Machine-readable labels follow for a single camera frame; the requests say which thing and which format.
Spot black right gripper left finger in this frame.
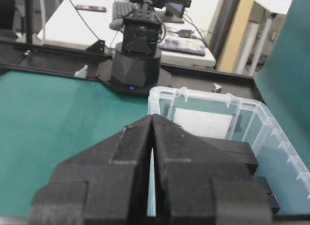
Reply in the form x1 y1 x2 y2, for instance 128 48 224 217
28 115 152 225

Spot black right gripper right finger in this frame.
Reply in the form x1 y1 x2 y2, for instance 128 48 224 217
152 114 273 225

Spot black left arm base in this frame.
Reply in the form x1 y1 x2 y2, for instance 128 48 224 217
101 43 171 96

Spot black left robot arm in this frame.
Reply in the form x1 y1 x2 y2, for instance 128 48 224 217
122 0 166 55

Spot white label in case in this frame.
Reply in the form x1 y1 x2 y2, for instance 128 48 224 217
173 108 233 139

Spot clear plastic storage case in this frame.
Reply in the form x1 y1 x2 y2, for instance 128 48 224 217
148 87 310 215

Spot green table cloth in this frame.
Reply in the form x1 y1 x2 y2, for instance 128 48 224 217
0 0 310 217

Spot black keyboard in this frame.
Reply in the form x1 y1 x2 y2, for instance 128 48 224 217
157 37 205 57

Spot computer monitor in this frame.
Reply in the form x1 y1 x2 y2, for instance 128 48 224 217
156 0 192 24

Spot black table frame rail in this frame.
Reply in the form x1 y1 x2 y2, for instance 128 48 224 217
0 39 264 102

